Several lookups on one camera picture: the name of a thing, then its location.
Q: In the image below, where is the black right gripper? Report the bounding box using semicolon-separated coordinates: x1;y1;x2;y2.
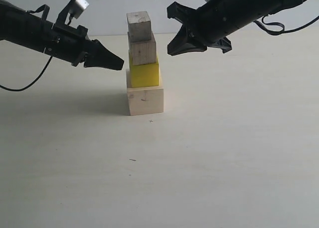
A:
166;0;264;55

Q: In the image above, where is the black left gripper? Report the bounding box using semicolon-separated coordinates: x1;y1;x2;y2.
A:
44;24;124;70

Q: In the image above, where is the medium wooden cube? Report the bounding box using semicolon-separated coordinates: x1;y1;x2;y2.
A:
128;32;157;65

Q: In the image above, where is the small wooden cube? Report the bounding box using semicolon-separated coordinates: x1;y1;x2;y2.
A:
127;11;152;42

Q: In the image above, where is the yellow cube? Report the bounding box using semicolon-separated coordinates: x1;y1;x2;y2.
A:
129;51;160;88

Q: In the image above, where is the large wooden cube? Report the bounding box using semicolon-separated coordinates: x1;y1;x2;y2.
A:
126;69;164;116

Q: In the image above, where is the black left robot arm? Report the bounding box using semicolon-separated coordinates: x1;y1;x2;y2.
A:
0;0;124;70

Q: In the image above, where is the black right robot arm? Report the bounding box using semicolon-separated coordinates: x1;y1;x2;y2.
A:
167;0;307;56

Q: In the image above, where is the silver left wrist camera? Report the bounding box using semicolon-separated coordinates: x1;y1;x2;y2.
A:
56;0;89;25

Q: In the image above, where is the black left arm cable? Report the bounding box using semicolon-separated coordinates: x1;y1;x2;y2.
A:
0;55;54;92

